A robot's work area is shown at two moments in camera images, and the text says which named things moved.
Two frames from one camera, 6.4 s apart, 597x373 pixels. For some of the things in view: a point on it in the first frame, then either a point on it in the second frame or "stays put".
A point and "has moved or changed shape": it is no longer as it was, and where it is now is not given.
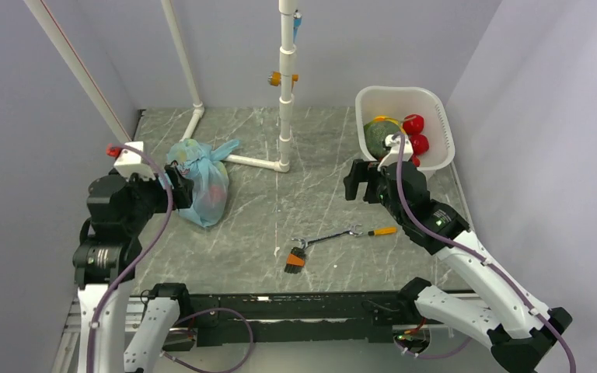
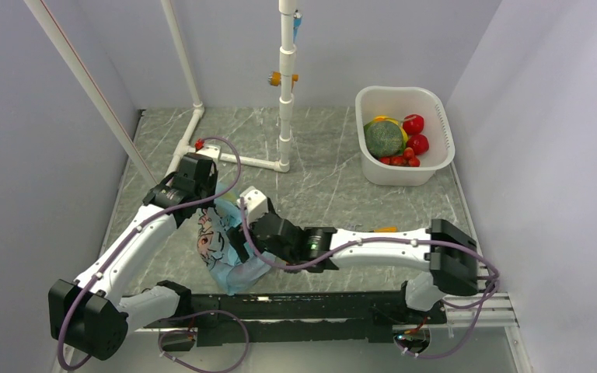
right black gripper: (363, 171) to (237, 236)
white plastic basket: (399, 101) stays put
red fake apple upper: (413, 123) stays put
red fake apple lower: (419, 143) stays put
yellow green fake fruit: (384, 118) stays put
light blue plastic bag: (204, 165) has moved or changed shape
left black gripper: (182, 187) to (213, 180)
